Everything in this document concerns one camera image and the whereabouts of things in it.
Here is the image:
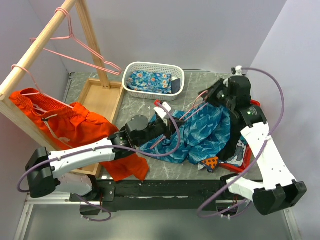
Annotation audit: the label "dark blue folded cloth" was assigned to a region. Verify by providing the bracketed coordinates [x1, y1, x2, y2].
[171, 78, 181, 94]

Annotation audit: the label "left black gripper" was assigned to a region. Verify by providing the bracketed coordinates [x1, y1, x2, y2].
[136, 115, 186, 147]

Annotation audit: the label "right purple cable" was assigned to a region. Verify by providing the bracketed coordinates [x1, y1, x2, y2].
[196, 66, 286, 219]

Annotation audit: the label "pink wire hanger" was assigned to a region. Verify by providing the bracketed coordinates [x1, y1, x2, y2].
[46, 7, 122, 76]
[151, 90, 210, 149]
[44, 36, 122, 76]

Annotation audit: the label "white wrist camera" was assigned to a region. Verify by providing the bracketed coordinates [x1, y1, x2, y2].
[231, 65, 244, 76]
[153, 99, 174, 120]

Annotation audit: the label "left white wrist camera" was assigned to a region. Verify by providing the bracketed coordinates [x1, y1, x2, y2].
[153, 99, 174, 120]

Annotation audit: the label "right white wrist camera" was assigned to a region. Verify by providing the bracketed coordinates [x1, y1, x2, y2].
[231, 65, 244, 76]

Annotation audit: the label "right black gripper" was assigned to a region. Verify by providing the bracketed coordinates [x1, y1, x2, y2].
[198, 78, 235, 111]

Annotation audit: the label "blue floral cloth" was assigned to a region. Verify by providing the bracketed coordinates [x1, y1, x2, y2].
[125, 70, 172, 94]

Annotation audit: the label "orange patterned cloth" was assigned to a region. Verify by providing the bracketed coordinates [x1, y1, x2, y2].
[198, 156, 222, 173]

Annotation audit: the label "red plastic bin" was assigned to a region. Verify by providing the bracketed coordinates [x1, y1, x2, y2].
[217, 98, 261, 174]

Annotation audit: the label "aluminium frame rail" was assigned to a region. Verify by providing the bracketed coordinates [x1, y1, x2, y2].
[14, 192, 103, 240]

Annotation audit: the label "pink hanger holding orange shorts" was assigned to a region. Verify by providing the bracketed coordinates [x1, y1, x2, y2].
[11, 64, 73, 109]

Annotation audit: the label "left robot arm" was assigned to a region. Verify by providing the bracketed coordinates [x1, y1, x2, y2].
[22, 115, 185, 201]

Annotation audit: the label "wooden clothes rack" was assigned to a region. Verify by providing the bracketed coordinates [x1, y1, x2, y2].
[0, 0, 126, 178]

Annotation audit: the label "blue shark print shorts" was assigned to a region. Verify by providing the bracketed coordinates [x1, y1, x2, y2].
[155, 104, 231, 165]

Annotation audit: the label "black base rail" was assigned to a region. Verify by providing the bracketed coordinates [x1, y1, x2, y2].
[83, 180, 223, 213]

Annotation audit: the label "pink wire hanger top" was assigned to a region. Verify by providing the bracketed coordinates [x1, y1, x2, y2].
[46, 7, 122, 76]

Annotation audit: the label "white plastic basket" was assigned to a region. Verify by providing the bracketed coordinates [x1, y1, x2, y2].
[122, 61, 185, 102]

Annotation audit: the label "black garment in bin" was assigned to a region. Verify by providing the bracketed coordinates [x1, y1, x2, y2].
[218, 108, 247, 162]

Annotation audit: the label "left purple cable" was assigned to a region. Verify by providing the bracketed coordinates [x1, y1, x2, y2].
[16, 102, 182, 223]

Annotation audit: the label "purple cable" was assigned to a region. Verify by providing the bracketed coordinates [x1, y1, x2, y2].
[16, 102, 182, 223]
[196, 66, 286, 219]

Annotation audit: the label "orange shorts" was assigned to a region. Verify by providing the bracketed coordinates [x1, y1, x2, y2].
[9, 88, 149, 182]

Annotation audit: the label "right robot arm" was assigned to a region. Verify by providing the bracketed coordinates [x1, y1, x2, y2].
[204, 75, 307, 216]

